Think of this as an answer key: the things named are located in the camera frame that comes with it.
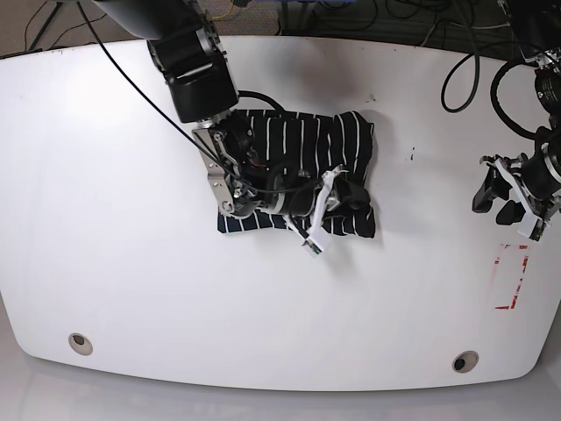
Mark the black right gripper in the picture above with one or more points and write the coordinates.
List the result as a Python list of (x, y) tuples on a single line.
[(308, 196)]

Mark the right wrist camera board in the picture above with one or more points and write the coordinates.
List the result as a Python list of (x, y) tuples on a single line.
[(316, 243)]

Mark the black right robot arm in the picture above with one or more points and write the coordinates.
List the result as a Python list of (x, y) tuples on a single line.
[(185, 47)]

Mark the table grommet hole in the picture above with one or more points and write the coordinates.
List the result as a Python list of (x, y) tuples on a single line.
[(465, 362), (80, 344)]

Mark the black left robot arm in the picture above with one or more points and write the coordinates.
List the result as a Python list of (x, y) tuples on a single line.
[(536, 31)]

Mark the navy white striped t-shirt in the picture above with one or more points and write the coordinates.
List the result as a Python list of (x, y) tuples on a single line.
[(315, 166)]

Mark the right table grommet hole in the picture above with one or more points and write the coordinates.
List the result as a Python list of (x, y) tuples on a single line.
[(465, 362)]

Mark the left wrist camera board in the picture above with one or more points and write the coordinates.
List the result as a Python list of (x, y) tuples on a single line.
[(532, 226)]

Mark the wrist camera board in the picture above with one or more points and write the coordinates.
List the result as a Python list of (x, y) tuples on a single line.
[(532, 226), (316, 243)]

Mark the left table grommet hole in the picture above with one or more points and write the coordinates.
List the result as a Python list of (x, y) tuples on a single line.
[(80, 344)]

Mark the red tape marking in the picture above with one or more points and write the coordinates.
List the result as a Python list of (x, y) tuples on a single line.
[(507, 277)]

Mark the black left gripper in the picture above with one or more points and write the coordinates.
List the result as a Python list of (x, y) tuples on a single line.
[(541, 177)]

